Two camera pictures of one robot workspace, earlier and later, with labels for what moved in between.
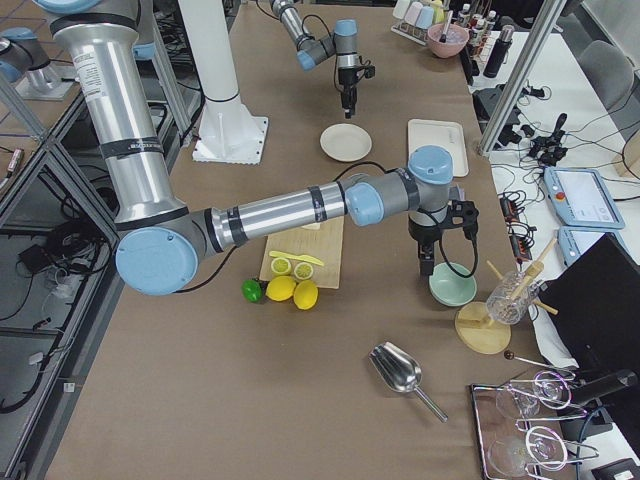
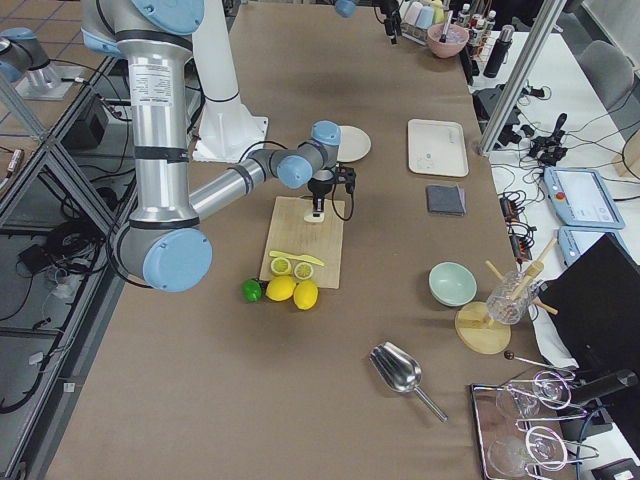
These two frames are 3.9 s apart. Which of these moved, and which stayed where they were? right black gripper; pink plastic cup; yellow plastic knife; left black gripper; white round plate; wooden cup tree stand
Moved: left black gripper; right black gripper
Stayed: wooden cup tree stand; white round plate; pink plastic cup; yellow plastic knife
